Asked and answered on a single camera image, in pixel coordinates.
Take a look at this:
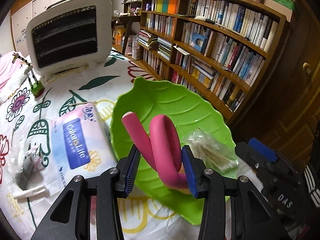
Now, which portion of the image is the bag of cotton swabs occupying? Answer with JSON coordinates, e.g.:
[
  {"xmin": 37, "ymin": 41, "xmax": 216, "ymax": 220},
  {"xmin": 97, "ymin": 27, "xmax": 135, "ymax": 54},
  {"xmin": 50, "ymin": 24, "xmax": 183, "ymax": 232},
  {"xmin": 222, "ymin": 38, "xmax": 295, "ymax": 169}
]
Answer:
[{"xmin": 183, "ymin": 128, "xmax": 239, "ymax": 178}]

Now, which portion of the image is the bag with grey sock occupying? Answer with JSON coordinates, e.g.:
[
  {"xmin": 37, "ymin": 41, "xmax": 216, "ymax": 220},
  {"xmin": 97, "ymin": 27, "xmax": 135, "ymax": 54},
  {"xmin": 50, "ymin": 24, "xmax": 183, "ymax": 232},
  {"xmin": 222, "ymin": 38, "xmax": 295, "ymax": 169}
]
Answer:
[{"xmin": 10, "ymin": 146, "xmax": 45, "ymax": 191}]

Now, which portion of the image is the pink foam bendy roller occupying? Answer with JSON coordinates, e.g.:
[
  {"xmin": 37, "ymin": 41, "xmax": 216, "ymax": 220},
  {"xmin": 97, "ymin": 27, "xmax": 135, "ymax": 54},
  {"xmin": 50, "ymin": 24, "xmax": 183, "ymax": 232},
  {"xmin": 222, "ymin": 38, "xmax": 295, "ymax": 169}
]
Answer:
[{"xmin": 121, "ymin": 112, "xmax": 188, "ymax": 189}]

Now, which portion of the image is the blue tissue pack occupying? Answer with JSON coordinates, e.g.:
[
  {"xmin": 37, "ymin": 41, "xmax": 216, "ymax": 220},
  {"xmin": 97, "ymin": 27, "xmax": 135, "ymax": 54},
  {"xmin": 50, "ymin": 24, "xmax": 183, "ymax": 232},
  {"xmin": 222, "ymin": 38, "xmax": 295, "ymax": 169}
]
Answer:
[{"xmin": 50, "ymin": 103, "xmax": 117, "ymax": 187}]

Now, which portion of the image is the floral bed sheet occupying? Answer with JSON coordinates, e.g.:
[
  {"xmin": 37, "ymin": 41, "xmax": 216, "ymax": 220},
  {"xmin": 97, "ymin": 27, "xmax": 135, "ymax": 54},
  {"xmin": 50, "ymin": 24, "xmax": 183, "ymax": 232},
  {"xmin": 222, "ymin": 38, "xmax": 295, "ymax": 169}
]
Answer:
[{"xmin": 0, "ymin": 49, "xmax": 263, "ymax": 240}]

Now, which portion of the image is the wooden bookshelf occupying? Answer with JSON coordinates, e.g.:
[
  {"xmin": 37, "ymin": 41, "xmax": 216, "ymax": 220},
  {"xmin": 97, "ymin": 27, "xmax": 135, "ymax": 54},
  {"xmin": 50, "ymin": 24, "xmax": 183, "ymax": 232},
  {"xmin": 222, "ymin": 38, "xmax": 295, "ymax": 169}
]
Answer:
[{"xmin": 138, "ymin": 0, "xmax": 286, "ymax": 124}]

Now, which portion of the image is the green leaf-shaped tray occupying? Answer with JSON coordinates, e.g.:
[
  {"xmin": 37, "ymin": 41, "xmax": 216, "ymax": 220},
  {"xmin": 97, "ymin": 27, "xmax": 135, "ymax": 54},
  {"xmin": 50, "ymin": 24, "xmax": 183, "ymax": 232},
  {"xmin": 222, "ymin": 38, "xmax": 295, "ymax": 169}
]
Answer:
[{"xmin": 110, "ymin": 76, "xmax": 237, "ymax": 225}]

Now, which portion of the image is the zebra toy on green base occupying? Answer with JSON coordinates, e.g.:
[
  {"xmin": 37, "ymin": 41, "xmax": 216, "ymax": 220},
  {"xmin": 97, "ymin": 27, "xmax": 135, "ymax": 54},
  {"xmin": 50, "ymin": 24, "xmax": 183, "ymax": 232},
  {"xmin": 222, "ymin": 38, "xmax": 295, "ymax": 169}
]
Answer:
[{"xmin": 12, "ymin": 53, "xmax": 44, "ymax": 98}]

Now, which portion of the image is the white electric heater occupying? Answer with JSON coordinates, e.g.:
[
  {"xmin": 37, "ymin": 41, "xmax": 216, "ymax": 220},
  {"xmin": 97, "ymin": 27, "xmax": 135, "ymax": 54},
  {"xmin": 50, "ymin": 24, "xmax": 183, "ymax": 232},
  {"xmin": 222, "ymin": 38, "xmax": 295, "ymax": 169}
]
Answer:
[{"xmin": 26, "ymin": 0, "xmax": 112, "ymax": 80}]

